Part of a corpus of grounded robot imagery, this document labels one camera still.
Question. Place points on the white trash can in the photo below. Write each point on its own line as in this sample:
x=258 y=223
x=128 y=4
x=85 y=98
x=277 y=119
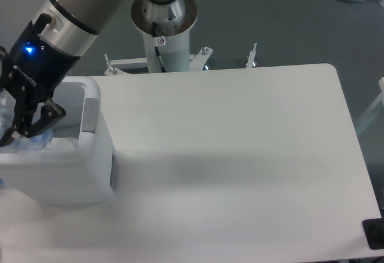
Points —
x=83 y=176

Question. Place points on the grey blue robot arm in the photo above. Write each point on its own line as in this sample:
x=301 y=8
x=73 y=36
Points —
x=74 y=26

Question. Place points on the clear plastic water bottle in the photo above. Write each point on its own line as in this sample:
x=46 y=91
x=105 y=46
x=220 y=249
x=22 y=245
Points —
x=22 y=144

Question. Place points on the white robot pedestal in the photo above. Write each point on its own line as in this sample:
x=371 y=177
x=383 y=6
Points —
x=165 y=27

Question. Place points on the black device at table edge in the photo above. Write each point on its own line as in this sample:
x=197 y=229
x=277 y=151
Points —
x=373 y=229

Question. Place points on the white frame at right edge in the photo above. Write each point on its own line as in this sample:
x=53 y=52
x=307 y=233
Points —
x=371 y=113

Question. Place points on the white metal base frame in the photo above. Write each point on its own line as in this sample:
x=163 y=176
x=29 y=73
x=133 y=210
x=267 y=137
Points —
x=198 y=61

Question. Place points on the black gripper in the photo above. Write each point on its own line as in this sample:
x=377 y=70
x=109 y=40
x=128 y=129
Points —
x=30 y=72

